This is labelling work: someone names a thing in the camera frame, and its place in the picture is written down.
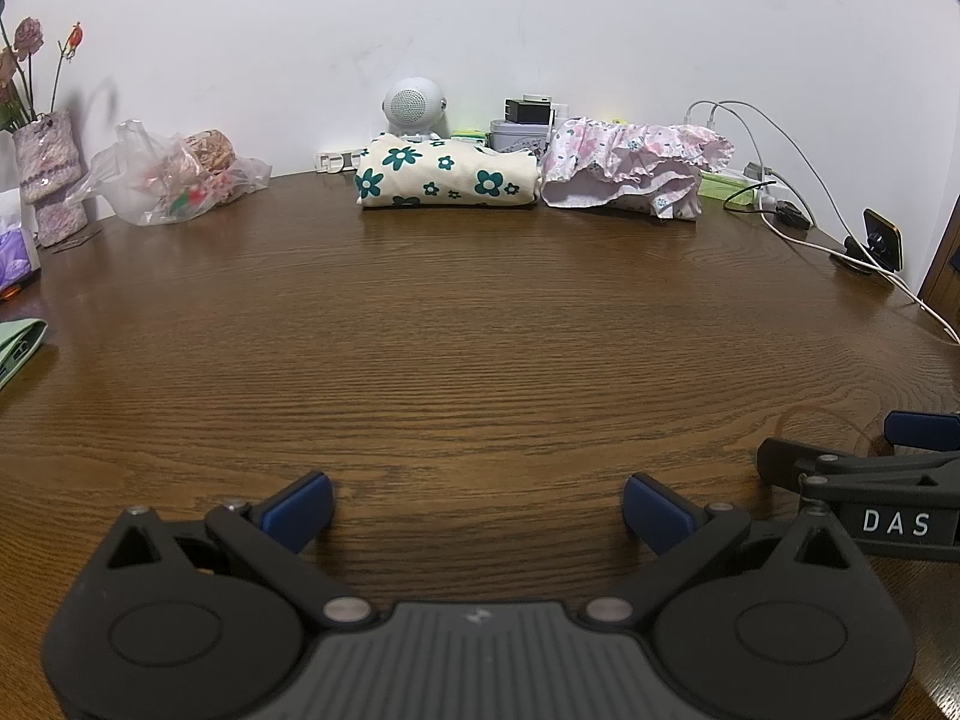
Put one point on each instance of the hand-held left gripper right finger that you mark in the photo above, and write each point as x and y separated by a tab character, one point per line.
656	517

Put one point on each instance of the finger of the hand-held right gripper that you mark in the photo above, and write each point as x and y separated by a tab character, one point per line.
926	431
870	469

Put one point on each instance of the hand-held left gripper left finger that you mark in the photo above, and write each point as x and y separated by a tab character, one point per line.
300	514

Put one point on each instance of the pink floral garment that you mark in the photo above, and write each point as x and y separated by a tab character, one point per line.
630	157

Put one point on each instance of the brown wooden cabinet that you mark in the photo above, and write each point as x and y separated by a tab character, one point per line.
941	270

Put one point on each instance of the black phone holder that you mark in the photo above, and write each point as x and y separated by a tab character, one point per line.
881	240

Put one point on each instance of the black plug adapter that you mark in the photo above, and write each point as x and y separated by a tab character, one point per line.
793	215

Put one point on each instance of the green packet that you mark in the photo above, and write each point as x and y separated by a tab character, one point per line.
724	186

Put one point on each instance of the pale green pouch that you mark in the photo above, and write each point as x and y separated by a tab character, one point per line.
19	349

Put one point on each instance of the clear plastic snack bag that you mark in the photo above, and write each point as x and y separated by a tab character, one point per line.
176	180

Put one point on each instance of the yellow packet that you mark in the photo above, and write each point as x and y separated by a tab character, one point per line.
9	292

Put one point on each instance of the cream floral folded cloth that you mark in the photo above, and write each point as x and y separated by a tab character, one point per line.
450	172

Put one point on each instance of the white charger plug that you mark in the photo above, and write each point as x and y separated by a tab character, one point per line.
691	116
712	118

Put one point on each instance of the purple tissue pack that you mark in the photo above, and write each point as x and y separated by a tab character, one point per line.
16	255

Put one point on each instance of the grey printed tin box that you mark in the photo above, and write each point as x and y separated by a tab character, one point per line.
517	136

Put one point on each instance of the small green item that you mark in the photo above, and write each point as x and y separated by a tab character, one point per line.
469	135

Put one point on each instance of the white round speaker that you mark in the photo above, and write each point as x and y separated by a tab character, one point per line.
411	105

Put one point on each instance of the black charger block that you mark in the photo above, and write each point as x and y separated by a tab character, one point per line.
529	111

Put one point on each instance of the knitted cover vase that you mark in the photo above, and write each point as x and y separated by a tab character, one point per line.
49	165

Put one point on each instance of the dried flower bouquet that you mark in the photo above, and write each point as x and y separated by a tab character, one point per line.
28	37

